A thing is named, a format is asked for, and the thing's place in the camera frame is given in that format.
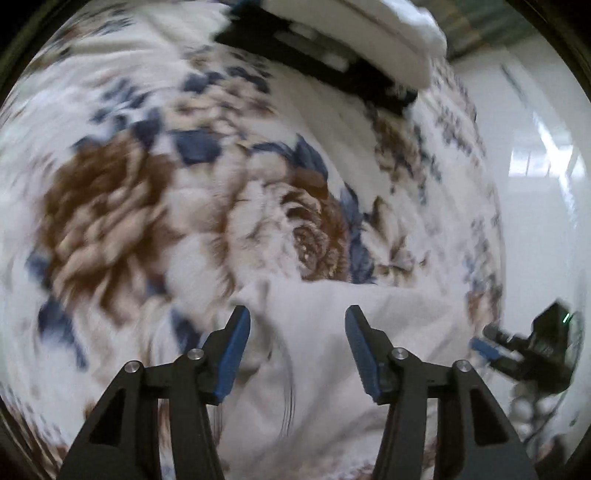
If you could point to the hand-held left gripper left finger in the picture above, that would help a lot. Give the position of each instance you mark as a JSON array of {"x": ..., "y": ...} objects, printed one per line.
[{"x": 233, "y": 353}]

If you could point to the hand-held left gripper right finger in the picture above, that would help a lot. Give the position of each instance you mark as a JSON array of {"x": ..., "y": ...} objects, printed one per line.
[{"x": 361, "y": 353}]

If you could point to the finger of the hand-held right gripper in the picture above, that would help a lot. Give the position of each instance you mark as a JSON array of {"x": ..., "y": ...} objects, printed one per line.
[
  {"x": 485, "y": 350},
  {"x": 501, "y": 336}
]

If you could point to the white small garment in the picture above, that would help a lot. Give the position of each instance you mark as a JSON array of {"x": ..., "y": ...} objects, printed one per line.
[{"x": 323, "y": 369}]

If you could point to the floral printed blanket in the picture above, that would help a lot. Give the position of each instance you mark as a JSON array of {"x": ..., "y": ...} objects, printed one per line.
[{"x": 138, "y": 207}]

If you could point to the green striped curtain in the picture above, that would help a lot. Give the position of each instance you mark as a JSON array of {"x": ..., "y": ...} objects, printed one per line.
[{"x": 485, "y": 23}]

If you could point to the white folded cloth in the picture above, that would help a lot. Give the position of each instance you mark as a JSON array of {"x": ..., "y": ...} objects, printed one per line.
[{"x": 392, "y": 32}]

